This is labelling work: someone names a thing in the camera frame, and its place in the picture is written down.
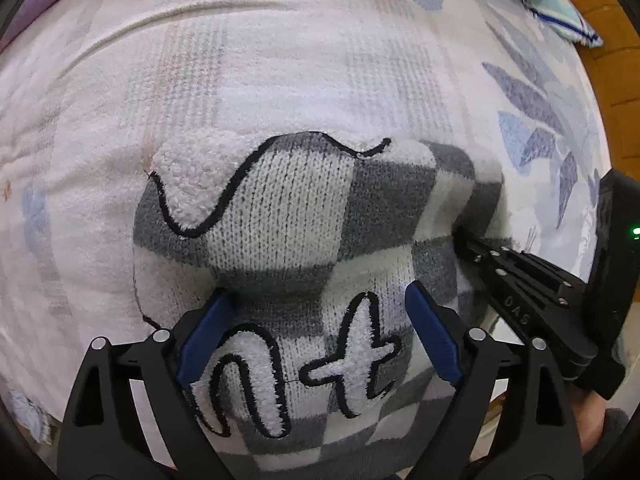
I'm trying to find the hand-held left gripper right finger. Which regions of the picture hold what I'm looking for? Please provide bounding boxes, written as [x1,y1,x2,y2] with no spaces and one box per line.
[400,280,586,480]

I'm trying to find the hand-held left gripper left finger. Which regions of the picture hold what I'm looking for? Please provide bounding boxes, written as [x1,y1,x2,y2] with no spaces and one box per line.
[59,287,237,480]

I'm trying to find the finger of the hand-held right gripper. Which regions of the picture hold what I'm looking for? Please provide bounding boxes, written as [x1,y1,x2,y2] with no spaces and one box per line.
[451,226,596,306]
[475,260,598,382]

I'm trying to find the grey white checkered cardigan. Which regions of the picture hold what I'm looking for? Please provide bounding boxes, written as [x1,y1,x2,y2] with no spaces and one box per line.
[132,130,507,480]

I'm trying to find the person's right forearm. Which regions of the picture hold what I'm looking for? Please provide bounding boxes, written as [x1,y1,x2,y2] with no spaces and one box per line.
[570,385,632,467]

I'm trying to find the wooden bed headboard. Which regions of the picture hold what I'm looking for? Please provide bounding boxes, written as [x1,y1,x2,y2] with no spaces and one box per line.
[562,0,640,178]

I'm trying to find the light blue striped pillow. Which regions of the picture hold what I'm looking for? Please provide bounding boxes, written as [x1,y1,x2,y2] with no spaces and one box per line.
[517,0,604,50]

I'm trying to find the pale floral bed sheet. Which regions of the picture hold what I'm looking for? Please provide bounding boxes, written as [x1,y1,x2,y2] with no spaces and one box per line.
[0,0,615,461]

